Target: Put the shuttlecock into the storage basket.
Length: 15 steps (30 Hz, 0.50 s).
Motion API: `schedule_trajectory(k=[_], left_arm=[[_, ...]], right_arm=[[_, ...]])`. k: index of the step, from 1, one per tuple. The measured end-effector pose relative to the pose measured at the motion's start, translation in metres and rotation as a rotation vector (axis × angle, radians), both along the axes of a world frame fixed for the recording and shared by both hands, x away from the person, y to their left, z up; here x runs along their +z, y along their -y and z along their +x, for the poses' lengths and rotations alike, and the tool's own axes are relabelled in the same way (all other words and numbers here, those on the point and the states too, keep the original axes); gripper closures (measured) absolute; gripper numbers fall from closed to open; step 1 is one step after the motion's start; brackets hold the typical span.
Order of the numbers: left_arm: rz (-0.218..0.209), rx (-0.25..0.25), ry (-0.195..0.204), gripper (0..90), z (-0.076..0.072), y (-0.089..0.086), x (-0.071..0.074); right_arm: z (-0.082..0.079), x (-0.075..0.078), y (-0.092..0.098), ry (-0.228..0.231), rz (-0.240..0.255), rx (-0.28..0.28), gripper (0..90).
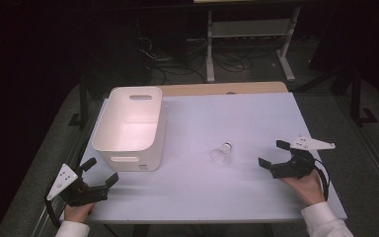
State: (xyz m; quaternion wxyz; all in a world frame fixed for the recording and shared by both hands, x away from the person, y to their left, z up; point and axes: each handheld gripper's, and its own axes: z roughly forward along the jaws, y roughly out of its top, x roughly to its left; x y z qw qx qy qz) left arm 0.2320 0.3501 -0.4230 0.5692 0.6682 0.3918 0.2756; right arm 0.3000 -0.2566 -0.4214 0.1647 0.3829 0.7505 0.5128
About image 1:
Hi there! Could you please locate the white feather shuttlecock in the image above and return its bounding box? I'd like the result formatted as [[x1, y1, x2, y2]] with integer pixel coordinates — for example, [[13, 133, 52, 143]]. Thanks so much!
[[209, 141, 234, 166]]

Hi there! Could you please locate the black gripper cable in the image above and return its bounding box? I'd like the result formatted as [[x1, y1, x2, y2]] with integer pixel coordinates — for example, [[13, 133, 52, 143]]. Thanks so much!
[[313, 157, 331, 202], [43, 192, 62, 230]]

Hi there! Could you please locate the person's left hand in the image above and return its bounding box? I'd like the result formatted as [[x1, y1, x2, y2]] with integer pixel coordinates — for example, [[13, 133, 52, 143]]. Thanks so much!
[[63, 201, 97, 224]]

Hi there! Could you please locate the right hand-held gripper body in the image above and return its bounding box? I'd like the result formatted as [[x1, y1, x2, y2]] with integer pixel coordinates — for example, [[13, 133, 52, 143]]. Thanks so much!
[[270, 134, 337, 181]]

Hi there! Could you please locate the tangle of black floor cables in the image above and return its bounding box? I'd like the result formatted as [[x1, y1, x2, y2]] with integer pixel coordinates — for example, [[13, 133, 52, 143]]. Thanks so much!
[[136, 35, 255, 85]]

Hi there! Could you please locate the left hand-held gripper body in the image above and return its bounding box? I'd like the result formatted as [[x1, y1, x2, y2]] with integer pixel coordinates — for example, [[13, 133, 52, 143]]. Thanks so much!
[[45, 163, 110, 208]]

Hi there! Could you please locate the black metal stand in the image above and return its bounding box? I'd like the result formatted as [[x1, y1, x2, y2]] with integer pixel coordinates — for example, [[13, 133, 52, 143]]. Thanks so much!
[[348, 64, 379, 128], [67, 74, 91, 130]]

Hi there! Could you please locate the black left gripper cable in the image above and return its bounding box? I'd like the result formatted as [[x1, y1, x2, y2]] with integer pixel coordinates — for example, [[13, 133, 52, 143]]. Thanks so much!
[[43, 192, 62, 230]]

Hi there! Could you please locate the person's right hand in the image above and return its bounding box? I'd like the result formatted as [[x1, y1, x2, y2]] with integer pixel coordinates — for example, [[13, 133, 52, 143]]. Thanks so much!
[[280, 168, 327, 207]]

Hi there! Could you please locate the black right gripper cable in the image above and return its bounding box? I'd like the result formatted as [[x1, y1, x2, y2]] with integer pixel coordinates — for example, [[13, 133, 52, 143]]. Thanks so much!
[[313, 157, 331, 202]]

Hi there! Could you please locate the white metal desk frame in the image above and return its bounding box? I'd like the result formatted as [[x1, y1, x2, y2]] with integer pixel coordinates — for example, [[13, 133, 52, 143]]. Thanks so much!
[[204, 5, 302, 84]]

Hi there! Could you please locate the white plastic storage bin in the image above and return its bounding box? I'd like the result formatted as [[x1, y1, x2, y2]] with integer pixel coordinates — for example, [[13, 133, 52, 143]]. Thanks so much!
[[91, 86, 168, 173]]

